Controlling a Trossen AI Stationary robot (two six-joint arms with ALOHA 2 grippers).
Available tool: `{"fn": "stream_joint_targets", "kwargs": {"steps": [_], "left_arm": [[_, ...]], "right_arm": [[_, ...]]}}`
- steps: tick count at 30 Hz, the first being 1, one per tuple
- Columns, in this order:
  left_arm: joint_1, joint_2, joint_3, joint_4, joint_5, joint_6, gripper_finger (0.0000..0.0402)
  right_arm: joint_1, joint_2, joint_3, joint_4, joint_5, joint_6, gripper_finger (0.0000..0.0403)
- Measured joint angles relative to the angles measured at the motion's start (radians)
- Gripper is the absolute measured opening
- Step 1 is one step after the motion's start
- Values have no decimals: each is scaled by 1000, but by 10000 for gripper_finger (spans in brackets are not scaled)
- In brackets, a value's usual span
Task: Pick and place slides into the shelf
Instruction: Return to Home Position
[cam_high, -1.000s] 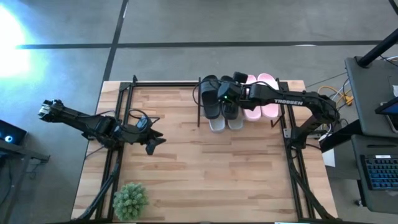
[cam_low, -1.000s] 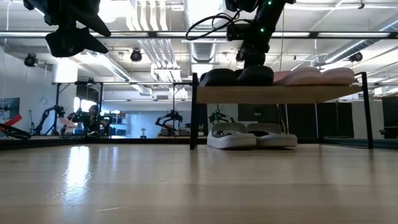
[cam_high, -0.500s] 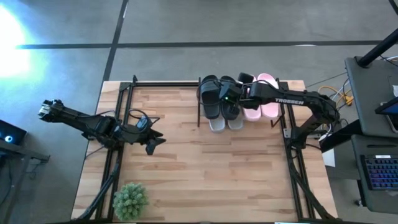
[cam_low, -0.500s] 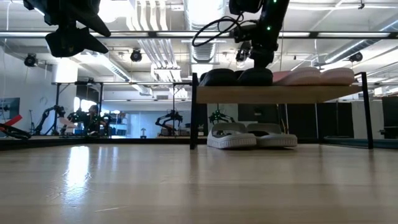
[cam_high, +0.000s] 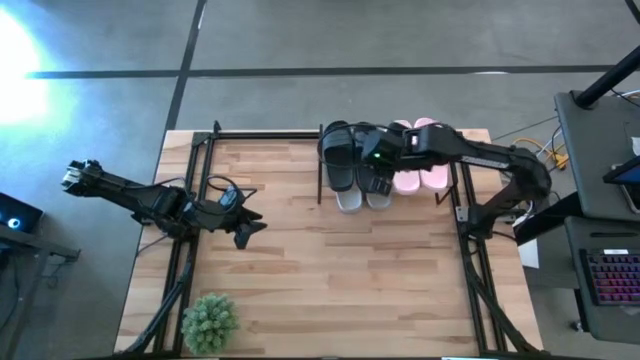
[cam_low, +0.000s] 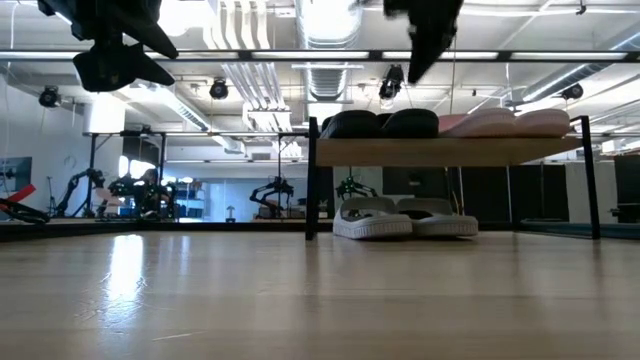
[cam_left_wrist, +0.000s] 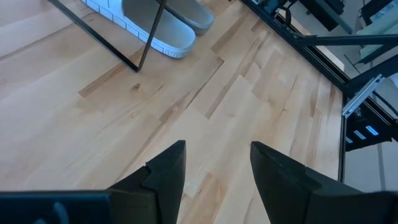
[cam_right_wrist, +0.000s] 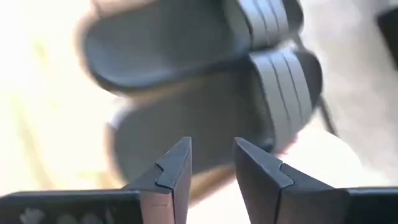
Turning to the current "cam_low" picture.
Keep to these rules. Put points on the black ceiling camera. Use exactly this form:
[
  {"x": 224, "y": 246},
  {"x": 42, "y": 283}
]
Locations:
[
  {"x": 219, "y": 90},
  {"x": 572, "y": 92},
  {"x": 390, "y": 85},
  {"x": 49, "y": 97}
]

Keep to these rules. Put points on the wooden shelf with black legs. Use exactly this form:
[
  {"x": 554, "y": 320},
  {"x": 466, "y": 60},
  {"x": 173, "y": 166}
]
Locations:
[{"x": 440, "y": 152}]

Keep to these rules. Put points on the black background rig frame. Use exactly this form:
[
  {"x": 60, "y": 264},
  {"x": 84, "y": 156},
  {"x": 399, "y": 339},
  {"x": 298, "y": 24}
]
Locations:
[{"x": 93, "y": 155}]

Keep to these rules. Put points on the black partition panel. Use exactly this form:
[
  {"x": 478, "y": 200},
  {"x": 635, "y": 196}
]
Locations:
[
  {"x": 500, "y": 192},
  {"x": 627, "y": 170}
]

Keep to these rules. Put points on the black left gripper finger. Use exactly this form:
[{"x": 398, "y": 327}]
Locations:
[
  {"x": 110, "y": 70},
  {"x": 145, "y": 25}
]

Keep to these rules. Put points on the green background robot arm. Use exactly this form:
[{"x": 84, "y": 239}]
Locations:
[{"x": 352, "y": 189}]

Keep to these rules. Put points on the black overhead light bar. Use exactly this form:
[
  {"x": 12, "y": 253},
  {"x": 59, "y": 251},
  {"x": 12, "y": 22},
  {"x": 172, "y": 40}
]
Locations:
[{"x": 375, "y": 55}]

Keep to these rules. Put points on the black rubber slide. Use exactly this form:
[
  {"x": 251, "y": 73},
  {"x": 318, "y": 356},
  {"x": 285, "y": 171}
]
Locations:
[
  {"x": 352, "y": 125},
  {"x": 412, "y": 124}
]

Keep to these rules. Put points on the pink rubber slide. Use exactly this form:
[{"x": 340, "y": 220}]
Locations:
[
  {"x": 485, "y": 125},
  {"x": 545, "y": 124}
]

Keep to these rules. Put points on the black aluminium table frame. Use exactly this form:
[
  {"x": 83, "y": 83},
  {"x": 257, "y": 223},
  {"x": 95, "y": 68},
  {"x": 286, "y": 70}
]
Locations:
[{"x": 150, "y": 227}]

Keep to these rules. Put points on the red and black clamp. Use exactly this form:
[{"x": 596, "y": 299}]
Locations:
[{"x": 20, "y": 194}]

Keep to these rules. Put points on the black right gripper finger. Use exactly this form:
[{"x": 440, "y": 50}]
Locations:
[{"x": 425, "y": 50}]

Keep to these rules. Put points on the silver ceiling air duct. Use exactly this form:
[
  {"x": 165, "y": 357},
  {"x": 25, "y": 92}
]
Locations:
[{"x": 327, "y": 85}]

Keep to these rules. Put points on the black background robot arm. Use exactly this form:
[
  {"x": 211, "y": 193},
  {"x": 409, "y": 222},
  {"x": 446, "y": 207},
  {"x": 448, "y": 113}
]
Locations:
[
  {"x": 274, "y": 190},
  {"x": 75, "y": 182}
]

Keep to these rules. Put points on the blue wall poster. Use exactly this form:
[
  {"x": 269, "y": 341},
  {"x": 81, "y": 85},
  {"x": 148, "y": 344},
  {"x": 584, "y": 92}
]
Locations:
[{"x": 17, "y": 172}]

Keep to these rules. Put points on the person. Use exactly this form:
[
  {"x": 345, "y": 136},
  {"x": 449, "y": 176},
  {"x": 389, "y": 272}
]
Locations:
[{"x": 149, "y": 180}]

